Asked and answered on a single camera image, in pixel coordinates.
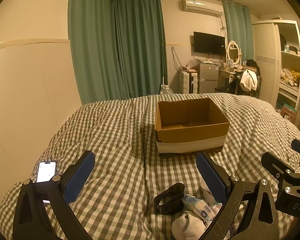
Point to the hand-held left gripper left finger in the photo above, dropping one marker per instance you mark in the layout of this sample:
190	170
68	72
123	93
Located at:
80	177

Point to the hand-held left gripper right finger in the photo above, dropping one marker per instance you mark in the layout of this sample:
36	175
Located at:
211	177

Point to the blue white tissue packet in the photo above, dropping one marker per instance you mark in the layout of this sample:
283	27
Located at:
198	205

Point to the brown cardboard box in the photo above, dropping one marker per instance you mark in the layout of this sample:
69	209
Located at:
190	132

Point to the white sock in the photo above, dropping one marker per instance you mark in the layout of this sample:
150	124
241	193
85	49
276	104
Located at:
187	226

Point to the smartphone with lit screen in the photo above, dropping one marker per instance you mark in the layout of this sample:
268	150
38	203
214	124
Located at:
46	171

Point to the green white checked blanket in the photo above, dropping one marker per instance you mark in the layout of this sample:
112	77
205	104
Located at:
115	135

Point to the pile of clothes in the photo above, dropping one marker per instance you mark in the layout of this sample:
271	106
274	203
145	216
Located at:
291	76

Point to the white garment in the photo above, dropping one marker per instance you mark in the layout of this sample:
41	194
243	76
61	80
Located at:
248	80

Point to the dark chair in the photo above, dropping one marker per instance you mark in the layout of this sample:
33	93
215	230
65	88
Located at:
231	87

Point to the white louvred wardrobe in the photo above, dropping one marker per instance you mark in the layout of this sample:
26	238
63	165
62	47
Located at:
265	62

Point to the black bag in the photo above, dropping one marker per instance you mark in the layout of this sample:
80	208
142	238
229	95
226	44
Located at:
252	63

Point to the white suitcase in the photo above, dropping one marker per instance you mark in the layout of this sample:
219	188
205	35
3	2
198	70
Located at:
187	82

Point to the clear water jug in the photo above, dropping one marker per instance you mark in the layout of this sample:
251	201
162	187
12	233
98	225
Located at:
165	90

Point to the grey small fridge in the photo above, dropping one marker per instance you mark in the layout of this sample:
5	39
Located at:
207	78

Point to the white dressing table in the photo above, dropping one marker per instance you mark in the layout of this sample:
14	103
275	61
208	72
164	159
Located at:
223	76

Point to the white oval mirror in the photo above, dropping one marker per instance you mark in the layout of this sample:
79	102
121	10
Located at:
233	52

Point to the white pole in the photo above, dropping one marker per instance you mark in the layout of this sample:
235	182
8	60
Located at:
163	72

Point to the clear plastic bag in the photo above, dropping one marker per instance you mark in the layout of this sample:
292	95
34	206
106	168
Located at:
192	61

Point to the wide green curtain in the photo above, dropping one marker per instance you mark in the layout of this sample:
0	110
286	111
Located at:
140	45
90	42

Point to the narrow green curtain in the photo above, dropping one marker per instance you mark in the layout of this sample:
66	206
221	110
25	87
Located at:
237	25

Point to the white air conditioner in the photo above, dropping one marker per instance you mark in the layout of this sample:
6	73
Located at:
202	7

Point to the black wall television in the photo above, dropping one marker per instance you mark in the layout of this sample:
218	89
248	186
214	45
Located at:
208	42

